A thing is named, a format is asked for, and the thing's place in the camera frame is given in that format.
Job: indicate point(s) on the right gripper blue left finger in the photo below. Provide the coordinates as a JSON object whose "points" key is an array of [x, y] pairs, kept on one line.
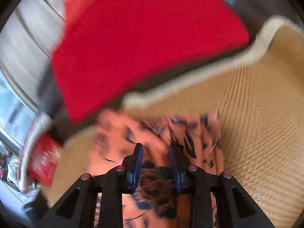
{"points": [[77, 207]]}

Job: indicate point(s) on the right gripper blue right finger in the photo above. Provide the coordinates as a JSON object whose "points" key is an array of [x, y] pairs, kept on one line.
{"points": [[235, 207]]}

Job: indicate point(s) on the orange floral blouse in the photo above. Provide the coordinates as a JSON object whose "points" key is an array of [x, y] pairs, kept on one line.
{"points": [[154, 203]]}

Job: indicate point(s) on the red gift box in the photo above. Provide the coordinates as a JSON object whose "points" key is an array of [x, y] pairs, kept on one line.
{"points": [[44, 160]]}

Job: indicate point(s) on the folded pink white quilt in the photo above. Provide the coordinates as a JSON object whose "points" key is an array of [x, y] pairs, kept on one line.
{"points": [[40, 125]]}

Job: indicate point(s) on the woven bamboo seat mat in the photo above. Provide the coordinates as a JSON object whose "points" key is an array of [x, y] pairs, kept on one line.
{"points": [[259, 95]]}

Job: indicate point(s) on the beige dotted curtain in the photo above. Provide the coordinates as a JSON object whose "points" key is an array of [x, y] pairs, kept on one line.
{"points": [[29, 31]]}

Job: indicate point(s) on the red knitted blanket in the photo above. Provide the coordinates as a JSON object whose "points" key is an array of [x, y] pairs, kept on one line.
{"points": [[116, 44]]}

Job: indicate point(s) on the red satin pillow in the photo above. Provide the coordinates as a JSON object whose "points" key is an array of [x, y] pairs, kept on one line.
{"points": [[76, 7]]}

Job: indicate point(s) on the dark brown leather sofa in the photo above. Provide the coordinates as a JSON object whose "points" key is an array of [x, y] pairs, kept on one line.
{"points": [[253, 13]]}

